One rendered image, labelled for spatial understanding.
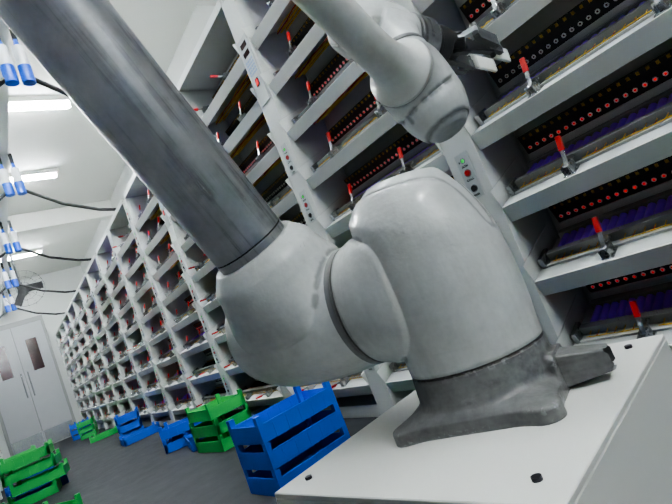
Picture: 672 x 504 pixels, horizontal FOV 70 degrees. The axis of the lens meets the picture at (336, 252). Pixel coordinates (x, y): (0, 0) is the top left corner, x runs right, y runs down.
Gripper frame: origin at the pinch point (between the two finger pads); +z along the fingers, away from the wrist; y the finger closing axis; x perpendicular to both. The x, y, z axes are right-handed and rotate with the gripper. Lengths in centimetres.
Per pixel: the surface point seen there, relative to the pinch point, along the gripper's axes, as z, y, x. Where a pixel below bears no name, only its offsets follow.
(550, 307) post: 19, -18, -54
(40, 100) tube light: -40, -347, 200
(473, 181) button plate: 11.7, -22.0, -18.6
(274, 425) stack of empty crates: -26, -89, -67
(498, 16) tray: 8.3, 0.4, 12.0
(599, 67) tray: 11.5, 14.2, -10.2
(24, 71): -65, -191, 118
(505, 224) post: 13.7, -18.7, -31.7
